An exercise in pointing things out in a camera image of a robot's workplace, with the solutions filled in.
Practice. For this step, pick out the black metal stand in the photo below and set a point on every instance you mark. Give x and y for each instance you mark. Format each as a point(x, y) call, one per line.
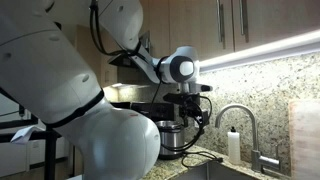
point(50, 156)

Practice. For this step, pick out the white soap dispenser bottle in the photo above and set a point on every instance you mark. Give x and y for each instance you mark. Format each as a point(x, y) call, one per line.
point(234, 148)

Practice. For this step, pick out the wooden cutting board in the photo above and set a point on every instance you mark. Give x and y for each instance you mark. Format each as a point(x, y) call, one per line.
point(305, 143)

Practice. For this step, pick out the stainless steel cooker pot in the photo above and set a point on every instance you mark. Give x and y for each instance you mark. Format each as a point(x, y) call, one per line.
point(171, 140)

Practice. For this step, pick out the black stove back panel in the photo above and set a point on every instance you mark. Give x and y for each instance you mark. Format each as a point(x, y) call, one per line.
point(163, 111)

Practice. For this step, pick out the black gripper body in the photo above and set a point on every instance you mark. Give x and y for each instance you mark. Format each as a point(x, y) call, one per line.
point(190, 108)

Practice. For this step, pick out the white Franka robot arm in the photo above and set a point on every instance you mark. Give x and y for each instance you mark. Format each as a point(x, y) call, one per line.
point(40, 66)

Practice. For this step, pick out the wooden upper cabinet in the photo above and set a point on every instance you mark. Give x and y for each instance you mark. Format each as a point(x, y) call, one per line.
point(193, 26)

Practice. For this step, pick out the stainless steel sink basin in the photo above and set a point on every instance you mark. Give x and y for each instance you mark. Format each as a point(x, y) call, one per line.
point(213, 171)

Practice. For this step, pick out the white paper tag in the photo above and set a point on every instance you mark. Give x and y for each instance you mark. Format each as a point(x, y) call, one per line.
point(25, 135)

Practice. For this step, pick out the under-cabinet light strip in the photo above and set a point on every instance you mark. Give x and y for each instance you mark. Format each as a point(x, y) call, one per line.
point(266, 50)

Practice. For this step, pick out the silver gooseneck faucet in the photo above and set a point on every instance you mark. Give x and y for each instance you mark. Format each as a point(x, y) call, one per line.
point(255, 140)

